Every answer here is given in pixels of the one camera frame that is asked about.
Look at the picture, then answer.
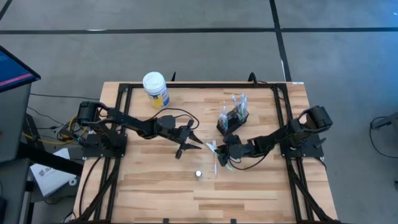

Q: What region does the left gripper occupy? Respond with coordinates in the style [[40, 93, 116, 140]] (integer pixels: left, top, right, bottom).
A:
[[172, 120, 204, 159]]

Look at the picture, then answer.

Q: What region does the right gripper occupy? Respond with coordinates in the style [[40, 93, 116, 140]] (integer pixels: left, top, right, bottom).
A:
[[215, 133, 251, 167]]

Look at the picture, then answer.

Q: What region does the disinfecting wipes canister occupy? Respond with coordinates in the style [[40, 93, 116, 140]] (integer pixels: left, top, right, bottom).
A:
[[142, 71, 171, 110]]

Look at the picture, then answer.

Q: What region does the black desk beam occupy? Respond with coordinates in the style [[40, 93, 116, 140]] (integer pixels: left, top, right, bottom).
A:
[[17, 141, 84, 177]]

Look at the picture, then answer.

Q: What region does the white booklet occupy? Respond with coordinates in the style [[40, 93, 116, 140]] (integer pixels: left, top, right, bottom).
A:
[[30, 147, 78, 198]]

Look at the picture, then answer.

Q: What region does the grey stand leg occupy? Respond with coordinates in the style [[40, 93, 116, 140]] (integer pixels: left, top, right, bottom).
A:
[[371, 111, 398, 130]]

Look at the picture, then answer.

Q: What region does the blue screen monitor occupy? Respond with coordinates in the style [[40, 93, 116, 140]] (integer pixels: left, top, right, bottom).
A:
[[0, 45, 42, 93]]

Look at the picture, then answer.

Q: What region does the black wire caddy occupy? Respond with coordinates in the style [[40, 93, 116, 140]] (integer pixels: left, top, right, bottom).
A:
[[216, 107, 251, 138]]

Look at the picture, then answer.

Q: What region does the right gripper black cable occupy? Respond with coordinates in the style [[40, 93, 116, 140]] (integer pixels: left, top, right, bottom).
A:
[[228, 152, 272, 171]]

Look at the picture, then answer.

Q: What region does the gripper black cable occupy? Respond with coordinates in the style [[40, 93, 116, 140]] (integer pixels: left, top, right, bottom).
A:
[[228, 152, 272, 171], [151, 107, 200, 131]]

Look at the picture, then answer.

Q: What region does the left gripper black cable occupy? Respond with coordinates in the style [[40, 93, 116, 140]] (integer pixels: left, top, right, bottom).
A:
[[151, 107, 200, 131]]

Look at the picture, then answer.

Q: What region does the right arm supply cable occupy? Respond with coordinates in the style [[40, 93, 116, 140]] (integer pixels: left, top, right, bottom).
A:
[[248, 72, 292, 103]]

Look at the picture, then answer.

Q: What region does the yellow cable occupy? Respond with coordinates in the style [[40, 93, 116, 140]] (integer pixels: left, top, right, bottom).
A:
[[22, 112, 91, 146]]

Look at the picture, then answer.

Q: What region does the thin black floor cable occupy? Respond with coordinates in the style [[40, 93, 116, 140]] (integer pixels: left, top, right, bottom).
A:
[[29, 92, 101, 101]]

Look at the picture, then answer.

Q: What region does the curved black floor cable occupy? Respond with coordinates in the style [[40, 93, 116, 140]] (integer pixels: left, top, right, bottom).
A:
[[368, 115, 398, 159]]

